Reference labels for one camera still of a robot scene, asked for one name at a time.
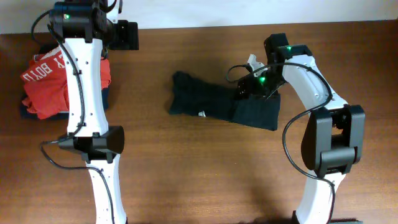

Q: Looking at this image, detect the dark green t-shirt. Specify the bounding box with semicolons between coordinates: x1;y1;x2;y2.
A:
169;71;280;131

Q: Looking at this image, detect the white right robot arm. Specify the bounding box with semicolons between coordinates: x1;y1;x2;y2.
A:
236;33;365;223

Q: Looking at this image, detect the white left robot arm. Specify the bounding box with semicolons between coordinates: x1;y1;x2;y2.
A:
47;0;139;224

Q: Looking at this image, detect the red printed t-shirt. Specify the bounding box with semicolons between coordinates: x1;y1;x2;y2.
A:
20;46;112;120

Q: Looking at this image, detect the navy blue folded garment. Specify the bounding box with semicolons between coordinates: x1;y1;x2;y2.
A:
19;43;110;121

